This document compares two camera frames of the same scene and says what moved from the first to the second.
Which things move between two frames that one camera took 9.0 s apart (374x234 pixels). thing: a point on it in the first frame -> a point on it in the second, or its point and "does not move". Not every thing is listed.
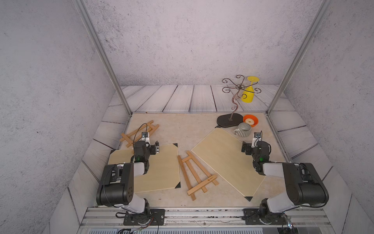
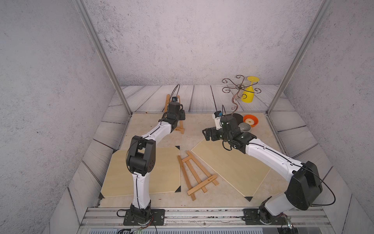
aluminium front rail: [265, 216] does not move
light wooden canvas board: [222, 152] does not move
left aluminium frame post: [82, 9] does not move
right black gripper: [249, 148] -> [207, 135]
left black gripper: [152, 148] -> [181, 112]
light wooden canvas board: [164, 170] does not move
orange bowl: [251, 119] does not move
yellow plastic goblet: [248, 94] does not move
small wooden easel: [148, 124] -> [180, 127]
